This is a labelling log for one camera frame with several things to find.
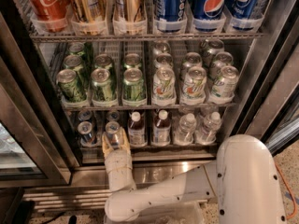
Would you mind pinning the green can second row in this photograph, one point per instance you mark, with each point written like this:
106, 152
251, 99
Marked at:
104, 61
132, 60
76, 63

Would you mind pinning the silver can second row left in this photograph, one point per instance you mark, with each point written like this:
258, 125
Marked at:
163, 60

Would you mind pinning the brown tea bottle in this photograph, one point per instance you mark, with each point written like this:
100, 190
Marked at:
161, 129
136, 130

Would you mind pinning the red bull can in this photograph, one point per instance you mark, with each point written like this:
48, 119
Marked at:
87, 132
113, 115
85, 115
114, 134

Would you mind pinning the green can second row middle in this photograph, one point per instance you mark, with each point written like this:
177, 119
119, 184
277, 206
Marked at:
104, 61

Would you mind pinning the blue pepsi can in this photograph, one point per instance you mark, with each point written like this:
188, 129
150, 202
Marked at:
205, 12
169, 14
245, 10

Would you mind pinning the clear water bottle right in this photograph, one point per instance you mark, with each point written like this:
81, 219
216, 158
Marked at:
208, 129

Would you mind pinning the green can second row left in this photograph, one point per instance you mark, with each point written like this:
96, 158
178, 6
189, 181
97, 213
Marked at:
76, 63

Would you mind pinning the white 7up can front right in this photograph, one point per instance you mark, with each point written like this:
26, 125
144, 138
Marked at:
225, 83

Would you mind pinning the green can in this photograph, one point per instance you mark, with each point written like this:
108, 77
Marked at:
103, 85
80, 49
71, 86
133, 85

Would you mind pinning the brown tea bottle right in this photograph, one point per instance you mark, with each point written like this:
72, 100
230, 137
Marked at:
161, 129

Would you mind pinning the green can second row right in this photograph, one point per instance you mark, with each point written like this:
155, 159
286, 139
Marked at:
132, 60

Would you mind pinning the red Coca-Cola can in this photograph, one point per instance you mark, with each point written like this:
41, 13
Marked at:
52, 12

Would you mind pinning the gold can right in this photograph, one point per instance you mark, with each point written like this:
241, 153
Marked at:
128, 13

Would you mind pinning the white 7up can front left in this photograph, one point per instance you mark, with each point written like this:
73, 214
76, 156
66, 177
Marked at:
164, 83

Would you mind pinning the green can front left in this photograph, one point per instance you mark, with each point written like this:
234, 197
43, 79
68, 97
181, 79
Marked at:
71, 86

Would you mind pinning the silver can second row right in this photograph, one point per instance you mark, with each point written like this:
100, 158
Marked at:
221, 59

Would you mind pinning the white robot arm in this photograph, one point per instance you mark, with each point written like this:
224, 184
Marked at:
243, 180

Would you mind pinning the white 7up can front middle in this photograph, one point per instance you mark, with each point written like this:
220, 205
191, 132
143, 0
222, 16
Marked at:
194, 82

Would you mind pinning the gold can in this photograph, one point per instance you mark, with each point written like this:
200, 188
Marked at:
88, 16
128, 13

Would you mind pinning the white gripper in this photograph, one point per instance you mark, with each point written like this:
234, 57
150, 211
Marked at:
118, 159

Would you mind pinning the green can front middle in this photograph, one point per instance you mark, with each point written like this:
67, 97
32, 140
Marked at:
103, 85

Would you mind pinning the clear water bottle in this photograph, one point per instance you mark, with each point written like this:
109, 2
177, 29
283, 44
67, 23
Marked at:
208, 129
183, 135

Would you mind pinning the green can front right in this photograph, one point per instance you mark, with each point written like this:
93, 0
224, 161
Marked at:
133, 85

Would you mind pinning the open fridge door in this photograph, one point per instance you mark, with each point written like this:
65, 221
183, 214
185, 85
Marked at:
268, 92

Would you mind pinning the clear water bottle left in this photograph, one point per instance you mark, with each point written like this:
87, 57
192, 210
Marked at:
183, 135

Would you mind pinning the silver can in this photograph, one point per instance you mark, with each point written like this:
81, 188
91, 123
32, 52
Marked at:
208, 49
160, 47

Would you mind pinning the silver can back left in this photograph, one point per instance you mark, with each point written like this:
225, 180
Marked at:
160, 47

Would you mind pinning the white 7up can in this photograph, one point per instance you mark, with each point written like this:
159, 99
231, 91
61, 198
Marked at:
164, 83
225, 83
194, 82

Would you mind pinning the stainless steel fridge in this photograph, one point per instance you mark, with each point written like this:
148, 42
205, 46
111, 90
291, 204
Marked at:
51, 160

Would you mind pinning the silver can back right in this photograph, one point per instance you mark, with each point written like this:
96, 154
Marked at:
208, 49

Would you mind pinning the brown tea bottle left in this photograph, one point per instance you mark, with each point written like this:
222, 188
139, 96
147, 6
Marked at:
136, 130

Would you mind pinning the clear plastic bin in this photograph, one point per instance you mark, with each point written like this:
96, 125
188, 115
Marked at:
181, 213

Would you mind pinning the silver can second row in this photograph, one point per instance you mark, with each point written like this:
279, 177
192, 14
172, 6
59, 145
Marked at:
221, 59
191, 59
163, 60

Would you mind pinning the green can back left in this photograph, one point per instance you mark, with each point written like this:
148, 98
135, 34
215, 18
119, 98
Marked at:
80, 49

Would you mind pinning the blue Pepsi can right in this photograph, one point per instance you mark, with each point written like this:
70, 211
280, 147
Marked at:
245, 10

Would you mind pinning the blue Pepsi can middle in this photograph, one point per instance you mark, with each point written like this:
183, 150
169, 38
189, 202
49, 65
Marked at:
205, 12

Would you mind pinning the gold can left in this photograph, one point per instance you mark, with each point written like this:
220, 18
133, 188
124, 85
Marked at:
88, 16

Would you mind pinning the silver can second row middle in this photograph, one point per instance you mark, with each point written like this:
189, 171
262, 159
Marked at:
191, 59

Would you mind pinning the blue Pepsi can left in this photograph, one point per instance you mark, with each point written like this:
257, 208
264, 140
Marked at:
169, 14

